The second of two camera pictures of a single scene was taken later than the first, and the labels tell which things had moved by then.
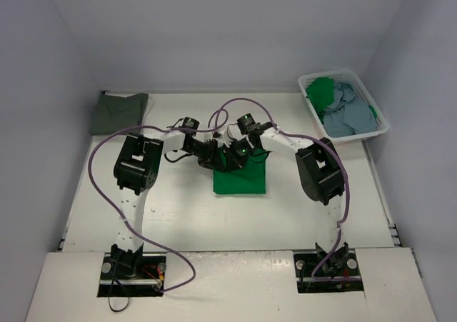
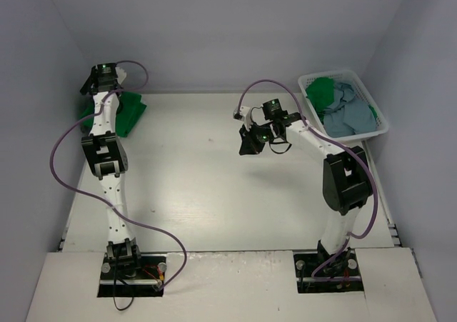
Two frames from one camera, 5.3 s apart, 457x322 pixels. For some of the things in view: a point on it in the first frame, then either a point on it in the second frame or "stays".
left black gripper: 216,158 → 88,86
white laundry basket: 343,105 stays
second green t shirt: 320,93 stays
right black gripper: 233,156 → 250,141
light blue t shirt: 347,116 stays
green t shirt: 249,179 → 130,107
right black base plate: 340,263 stays
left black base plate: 140,274 stays
